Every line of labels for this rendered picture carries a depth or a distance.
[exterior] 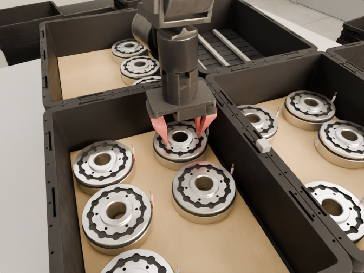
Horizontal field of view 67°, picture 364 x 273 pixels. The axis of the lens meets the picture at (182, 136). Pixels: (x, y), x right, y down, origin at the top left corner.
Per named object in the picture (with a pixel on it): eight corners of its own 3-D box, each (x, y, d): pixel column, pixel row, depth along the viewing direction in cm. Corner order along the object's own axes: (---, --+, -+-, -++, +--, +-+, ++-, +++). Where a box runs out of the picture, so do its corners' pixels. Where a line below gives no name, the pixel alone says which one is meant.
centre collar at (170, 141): (196, 145, 51) (196, 142, 50) (170, 150, 50) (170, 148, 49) (188, 128, 54) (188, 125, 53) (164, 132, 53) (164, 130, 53)
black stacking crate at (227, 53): (304, 92, 71) (320, 51, 63) (199, 119, 63) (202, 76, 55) (231, 31, 98) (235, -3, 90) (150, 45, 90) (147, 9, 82)
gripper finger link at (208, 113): (168, 130, 53) (164, 89, 47) (203, 122, 55) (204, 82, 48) (177, 154, 49) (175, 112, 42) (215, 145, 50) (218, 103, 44)
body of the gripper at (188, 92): (146, 99, 47) (141, 59, 42) (202, 88, 49) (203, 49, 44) (154, 122, 43) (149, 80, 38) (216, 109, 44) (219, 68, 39)
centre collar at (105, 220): (137, 220, 40) (137, 217, 39) (103, 232, 38) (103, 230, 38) (128, 193, 43) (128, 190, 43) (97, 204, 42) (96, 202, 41)
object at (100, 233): (160, 230, 39) (160, 228, 39) (89, 258, 36) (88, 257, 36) (140, 177, 46) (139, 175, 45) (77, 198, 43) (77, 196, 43)
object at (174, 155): (214, 154, 50) (214, 151, 49) (160, 166, 48) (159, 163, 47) (197, 118, 56) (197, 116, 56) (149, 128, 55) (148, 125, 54)
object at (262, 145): (270, 151, 40) (271, 145, 39) (261, 154, 40) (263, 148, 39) (262, 143, 41) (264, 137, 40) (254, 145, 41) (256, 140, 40)
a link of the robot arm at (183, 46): (169, 36, 34) (206, 25, 36) (144, 19, 38) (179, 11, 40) (171, 84, 39) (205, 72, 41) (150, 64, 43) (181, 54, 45)
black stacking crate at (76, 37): (198, 119, 63) (200, 77, 55) (64, 154, 56) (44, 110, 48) (149, 45, 90) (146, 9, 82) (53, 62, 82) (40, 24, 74)
